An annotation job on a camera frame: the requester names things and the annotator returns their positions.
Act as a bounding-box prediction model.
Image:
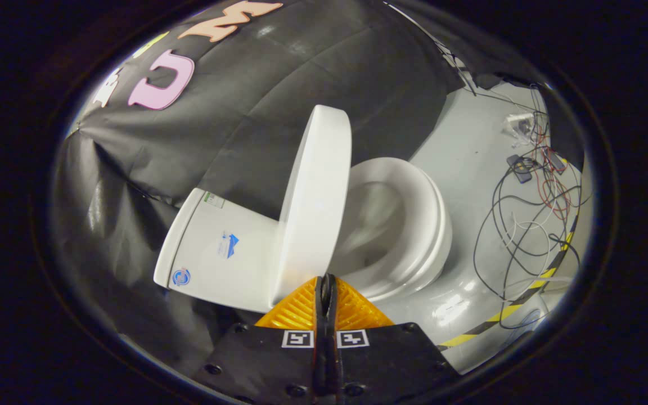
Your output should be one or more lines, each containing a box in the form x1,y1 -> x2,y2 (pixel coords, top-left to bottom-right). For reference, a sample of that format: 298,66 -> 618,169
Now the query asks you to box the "tangle of floor cables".
473,84 -> 593,334

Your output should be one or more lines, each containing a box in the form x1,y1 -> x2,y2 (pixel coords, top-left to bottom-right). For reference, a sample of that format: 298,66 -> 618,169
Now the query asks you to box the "white toilet lid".
271,105 -> 353,304

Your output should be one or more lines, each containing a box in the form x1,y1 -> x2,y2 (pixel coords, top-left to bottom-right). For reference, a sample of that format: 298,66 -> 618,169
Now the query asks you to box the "yellow black floor tape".
439,214 -> 581,349

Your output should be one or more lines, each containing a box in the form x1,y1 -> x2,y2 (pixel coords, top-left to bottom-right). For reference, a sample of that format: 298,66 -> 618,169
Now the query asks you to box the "clear plastic bag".
503,114 -> 536,139

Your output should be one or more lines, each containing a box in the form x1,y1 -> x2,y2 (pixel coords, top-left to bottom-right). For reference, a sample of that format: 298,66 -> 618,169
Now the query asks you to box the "small black device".
506,154 -> 533,184

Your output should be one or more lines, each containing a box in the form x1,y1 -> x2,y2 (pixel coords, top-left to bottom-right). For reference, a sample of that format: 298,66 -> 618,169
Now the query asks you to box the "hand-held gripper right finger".
327,274 -> 463,405

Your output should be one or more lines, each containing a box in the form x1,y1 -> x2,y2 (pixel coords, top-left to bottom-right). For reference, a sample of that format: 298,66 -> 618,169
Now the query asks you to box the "white toilet seat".
327,157 -> 453,302

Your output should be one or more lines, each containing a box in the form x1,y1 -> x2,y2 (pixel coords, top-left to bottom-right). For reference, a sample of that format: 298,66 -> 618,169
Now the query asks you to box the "white toilet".
154,157 -> 453,313

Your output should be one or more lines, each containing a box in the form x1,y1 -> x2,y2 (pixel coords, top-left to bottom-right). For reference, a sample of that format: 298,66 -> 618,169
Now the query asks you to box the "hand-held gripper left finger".
192,274 -> 328,405

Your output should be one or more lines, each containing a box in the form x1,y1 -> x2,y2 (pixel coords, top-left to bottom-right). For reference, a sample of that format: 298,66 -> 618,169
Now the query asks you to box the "black backdrop cloth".
48,0 -> 586,389

